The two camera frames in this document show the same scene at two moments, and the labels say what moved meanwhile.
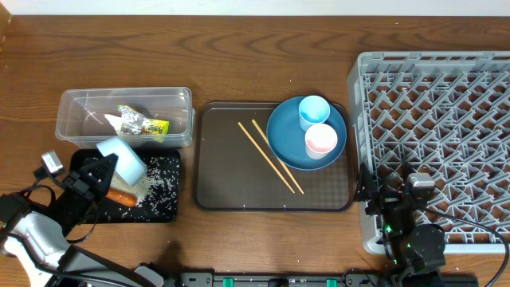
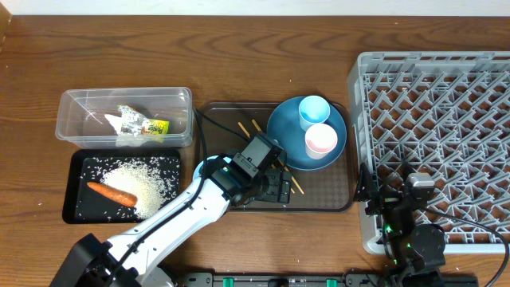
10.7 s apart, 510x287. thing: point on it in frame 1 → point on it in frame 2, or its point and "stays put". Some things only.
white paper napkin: (115, 122) stays put
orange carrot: (121, 197) stays put
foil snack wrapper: (133, 123) stays put
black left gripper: (88, 186) → (279, 194)
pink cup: (320, 139) stays put
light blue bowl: (130, 164) → (209, 184)
